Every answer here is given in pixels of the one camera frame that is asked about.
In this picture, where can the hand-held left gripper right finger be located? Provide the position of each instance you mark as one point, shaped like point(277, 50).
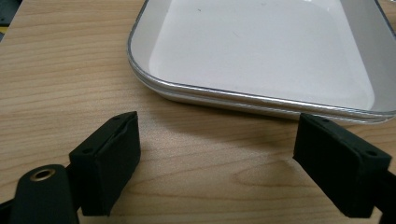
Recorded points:
point(339, 165)

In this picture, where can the white square tray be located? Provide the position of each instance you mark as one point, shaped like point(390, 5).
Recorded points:
point(249, 107)
point(249, 46)

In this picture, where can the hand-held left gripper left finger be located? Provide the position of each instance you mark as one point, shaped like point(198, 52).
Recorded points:
point(106, 161)

